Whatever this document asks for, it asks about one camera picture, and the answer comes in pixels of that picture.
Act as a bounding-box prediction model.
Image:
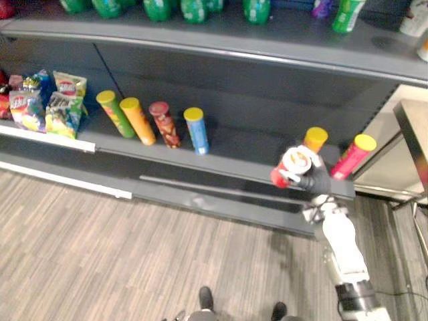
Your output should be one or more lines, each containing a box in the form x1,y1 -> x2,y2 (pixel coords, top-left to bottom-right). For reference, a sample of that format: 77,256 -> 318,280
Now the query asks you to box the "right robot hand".
279,152 -> 334,197

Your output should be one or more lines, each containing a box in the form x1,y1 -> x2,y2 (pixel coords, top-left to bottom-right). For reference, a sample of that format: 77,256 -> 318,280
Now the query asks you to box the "pink chips can yellow lid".
330,134 -> 378,182

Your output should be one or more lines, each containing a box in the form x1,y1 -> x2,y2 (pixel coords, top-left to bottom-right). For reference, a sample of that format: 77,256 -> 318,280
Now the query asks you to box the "orange chips can yellow lid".
302,126 -> 329,155
119,97 -> 157,146

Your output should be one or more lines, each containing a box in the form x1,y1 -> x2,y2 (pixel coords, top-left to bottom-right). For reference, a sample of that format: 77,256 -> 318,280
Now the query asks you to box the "dark grey shelf unit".
0,6 -> 428,238

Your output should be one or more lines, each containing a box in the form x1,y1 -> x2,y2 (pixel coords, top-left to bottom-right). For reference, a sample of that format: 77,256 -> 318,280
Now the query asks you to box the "blue chips can yellow lid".
183,107 -> 211,156

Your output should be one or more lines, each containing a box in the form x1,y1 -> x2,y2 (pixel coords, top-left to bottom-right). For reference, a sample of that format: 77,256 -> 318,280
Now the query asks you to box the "dark red chips can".
148,101 -> 182,149

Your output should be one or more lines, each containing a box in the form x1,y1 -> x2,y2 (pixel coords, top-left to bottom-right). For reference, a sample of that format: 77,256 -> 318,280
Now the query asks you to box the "green chips can yellow lid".
96,90 -> 136,139

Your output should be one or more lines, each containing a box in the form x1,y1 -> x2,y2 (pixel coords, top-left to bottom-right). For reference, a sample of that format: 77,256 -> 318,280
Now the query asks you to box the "yellow green chips bag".
53,70 -> 88,98

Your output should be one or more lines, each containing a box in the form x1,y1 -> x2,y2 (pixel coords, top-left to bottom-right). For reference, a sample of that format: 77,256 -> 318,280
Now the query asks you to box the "blue chips bag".
22,69 -> 51,101

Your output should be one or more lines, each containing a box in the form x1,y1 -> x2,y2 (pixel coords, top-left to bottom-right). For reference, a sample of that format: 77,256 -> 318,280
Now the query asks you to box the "colourful chips bag red logo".
9,89 -> 47,133

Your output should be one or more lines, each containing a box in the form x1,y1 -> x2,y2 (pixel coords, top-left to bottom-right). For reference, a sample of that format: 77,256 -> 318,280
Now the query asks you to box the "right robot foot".
270,301 -> 288,321

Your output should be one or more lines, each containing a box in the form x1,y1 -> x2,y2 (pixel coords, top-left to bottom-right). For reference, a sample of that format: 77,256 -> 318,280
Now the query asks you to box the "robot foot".
270,301 -> 288,321
198,286 -> 215,311

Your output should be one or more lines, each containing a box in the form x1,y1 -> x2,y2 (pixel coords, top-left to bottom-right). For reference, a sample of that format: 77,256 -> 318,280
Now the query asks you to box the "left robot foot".
198,286 -> 215,311

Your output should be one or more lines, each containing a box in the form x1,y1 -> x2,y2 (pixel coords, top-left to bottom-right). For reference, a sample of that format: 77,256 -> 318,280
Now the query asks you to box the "green soda bottle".
60,0 -> 92,15
242,0 -> 272,26
331,0 -> 367,34
180,0 -> 209,25
142,0 -> 173,23
91,0 -> 123,19

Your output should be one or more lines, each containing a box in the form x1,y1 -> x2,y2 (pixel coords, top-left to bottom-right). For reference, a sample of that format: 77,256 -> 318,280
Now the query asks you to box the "white orange container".
416,33 -> 428,63

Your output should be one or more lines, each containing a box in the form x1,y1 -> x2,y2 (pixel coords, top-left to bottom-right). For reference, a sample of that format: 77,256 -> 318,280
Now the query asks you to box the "purple soda bottle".
311,0 -> 336,19

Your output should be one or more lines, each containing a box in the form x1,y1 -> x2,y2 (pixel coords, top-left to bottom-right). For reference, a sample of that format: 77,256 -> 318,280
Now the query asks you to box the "robot body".
173,308 -> 220,321

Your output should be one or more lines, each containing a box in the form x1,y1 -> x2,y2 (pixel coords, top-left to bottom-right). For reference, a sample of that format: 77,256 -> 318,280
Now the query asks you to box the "white base strip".
0,160 -> 133,200

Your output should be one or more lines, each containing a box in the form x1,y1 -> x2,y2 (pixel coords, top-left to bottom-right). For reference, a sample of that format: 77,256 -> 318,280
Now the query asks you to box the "white price strip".
0,124 -> 97,154

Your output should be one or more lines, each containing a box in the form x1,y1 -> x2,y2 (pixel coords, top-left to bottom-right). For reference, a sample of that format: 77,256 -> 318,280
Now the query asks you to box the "red snack bag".
0,69 -> 15,121

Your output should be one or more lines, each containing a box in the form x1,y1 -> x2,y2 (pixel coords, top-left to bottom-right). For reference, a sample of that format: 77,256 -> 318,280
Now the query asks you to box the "red package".
0,0 -> 17,20

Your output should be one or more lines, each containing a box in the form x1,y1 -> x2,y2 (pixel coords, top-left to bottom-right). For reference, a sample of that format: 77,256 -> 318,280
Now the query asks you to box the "black floor cable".
376,289 -> 428,299

